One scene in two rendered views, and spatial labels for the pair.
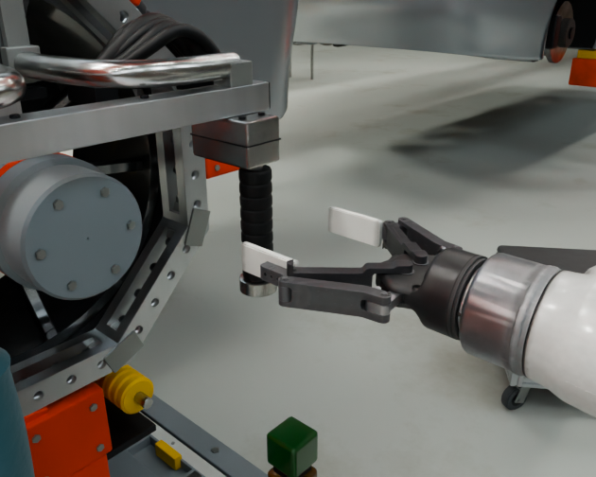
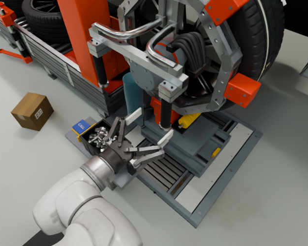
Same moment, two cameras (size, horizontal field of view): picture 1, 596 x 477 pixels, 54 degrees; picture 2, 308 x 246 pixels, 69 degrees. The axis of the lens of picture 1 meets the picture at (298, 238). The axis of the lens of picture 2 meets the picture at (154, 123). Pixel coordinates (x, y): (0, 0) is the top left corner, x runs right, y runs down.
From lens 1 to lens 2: 79 cm
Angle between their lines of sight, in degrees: 72
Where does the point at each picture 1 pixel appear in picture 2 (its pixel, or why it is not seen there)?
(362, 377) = not seen: outside the picture
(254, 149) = (160, 92)
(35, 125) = (119, 47)
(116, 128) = (134, 59)
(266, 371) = (295, 189)
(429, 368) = not seen: outside the picture
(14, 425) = (131, 95)
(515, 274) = (90, 162)
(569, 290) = (77, 173)
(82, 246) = (140, 77)
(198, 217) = (213, 103)
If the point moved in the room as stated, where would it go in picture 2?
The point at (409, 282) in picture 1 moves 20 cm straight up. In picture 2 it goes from (112, 146) to (99, 99)
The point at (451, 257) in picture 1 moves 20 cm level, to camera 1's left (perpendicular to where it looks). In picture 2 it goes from (108, 151) to (115, 99)
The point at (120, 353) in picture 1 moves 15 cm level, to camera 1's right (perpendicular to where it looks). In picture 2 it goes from (179, 110) to (181, 136)
